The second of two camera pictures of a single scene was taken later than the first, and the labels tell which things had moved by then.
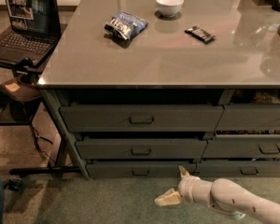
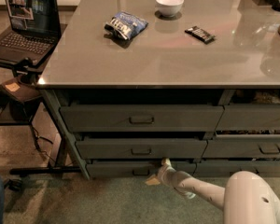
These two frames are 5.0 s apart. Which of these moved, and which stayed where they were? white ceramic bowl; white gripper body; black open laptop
Moved: white gripper body
Stayed: white ceramic bowl; black open laptop
